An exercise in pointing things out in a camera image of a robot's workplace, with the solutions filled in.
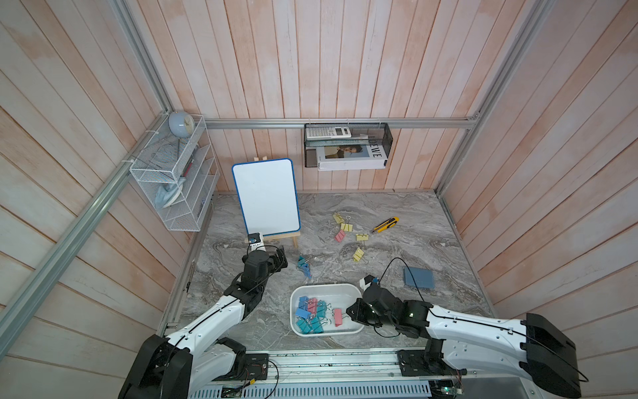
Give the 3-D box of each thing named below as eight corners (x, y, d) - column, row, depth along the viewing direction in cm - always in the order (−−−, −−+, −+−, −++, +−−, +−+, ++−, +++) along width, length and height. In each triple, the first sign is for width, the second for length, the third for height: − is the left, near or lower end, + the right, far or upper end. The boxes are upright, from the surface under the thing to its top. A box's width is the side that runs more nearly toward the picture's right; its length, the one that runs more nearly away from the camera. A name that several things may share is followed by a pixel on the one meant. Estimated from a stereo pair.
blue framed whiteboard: (249, 245, 103) (227, 186, 77) (255, 219, 112) (236, 159, 85) (298, 245, 103) (293, 186, 77) (299, 219, 112) (295, 159, 85)
